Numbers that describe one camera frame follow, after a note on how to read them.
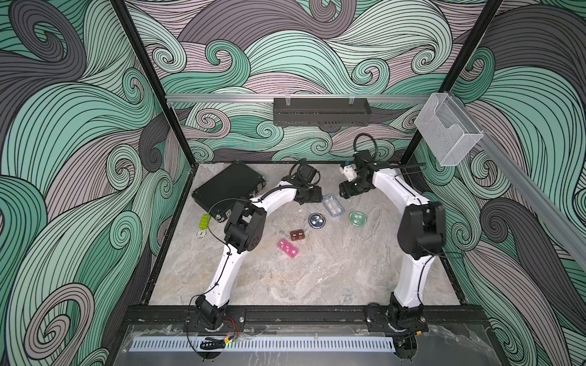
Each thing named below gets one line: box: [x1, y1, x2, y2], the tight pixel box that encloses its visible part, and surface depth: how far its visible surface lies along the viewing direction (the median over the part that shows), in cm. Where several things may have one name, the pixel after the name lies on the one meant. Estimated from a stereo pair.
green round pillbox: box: [348, 210, 368, 228], surface depth 100 cm
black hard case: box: [191, 160, 267, 223], surface depth 107 cm
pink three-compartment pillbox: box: [276, 238, 299, 259], surface depth 91 cm
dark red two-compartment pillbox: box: [289, 228, 306, 241], surface depth 94 cm
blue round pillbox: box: [308, 212, 326, 230], surface depth 99 cm
